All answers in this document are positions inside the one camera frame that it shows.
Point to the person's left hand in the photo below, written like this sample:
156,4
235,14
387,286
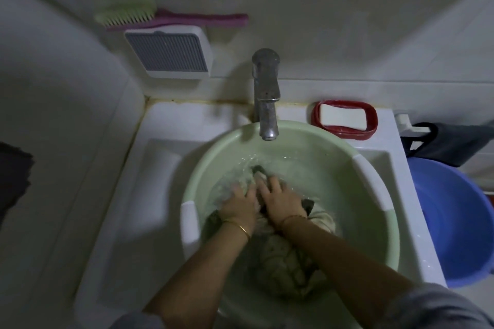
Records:
241,205

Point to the person's right hand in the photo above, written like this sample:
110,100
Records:
281,201

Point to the cream leaf-patterned clothes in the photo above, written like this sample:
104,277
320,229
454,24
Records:
285,259

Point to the light green plastic basin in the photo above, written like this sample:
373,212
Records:
347,186

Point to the metal faucet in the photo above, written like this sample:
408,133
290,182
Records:
267,97

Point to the white soap bar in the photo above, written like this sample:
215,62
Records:
345,116

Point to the red soap dish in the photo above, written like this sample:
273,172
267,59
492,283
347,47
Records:
372,124

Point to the person's left forearm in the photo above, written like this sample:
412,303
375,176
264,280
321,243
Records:
197,278

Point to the person's right forearm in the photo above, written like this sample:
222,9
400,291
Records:
347,267

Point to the person's grey patterned shirt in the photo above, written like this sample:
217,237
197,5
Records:
432,309

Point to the gold bangle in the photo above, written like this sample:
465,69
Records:
239,226

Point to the white ceramic sink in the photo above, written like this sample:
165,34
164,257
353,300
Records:
135,205

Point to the blue plastic basin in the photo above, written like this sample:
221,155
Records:
455,220

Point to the dark grey cloth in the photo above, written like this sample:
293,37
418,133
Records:
455,143

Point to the green and pink scrub brush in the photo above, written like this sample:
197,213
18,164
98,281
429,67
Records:
193,19

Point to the dark purple towel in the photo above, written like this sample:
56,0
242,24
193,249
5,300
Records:
13,178

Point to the white wall towel rack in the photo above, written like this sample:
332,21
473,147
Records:
411,124

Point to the white wall box grey ribbed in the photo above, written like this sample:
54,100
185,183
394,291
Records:
168,51

